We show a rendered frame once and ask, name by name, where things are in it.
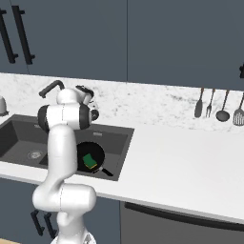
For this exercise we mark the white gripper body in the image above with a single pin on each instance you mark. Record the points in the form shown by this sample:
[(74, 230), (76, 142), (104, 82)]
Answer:
[(84, 93)]

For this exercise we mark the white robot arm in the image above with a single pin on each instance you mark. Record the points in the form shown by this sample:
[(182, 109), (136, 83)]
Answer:
[(60, 152)]

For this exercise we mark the black sink tap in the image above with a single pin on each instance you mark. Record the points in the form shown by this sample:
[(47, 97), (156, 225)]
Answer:
[(50, 86)]

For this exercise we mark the black frying pan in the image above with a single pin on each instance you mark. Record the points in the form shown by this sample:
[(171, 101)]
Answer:
[(95, 151)]

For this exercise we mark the green and yellow sponge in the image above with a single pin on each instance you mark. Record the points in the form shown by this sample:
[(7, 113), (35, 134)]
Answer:
[(90, 161)]

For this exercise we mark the dark grey double sink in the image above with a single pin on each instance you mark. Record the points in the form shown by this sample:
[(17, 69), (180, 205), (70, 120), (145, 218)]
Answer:
[(19, 139)]

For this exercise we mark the white domed appliance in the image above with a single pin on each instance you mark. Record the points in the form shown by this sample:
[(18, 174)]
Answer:
[(3, 106)]

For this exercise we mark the grey hanging spatula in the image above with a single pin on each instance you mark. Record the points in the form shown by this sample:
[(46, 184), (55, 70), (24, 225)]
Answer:
[(199, 108)]

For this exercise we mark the grey hanging fork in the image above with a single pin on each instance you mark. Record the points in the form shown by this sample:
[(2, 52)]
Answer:
[(209, 109)]

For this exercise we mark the dark blue base cupboard door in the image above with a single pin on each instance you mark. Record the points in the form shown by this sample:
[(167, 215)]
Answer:
[(106, 219), (16, 206)]

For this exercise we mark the grey hanging ladle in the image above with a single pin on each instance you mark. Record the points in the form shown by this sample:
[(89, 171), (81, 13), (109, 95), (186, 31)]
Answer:
[(222, 115)]

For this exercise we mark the grey hanging slotted turner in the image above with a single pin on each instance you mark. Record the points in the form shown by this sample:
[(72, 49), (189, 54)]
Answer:
[(239, 117)]

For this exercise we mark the dark blue wall cupboard door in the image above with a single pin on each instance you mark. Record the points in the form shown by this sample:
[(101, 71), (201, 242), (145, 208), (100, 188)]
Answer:
[(79, 38), (6, 68), (184, 41)]

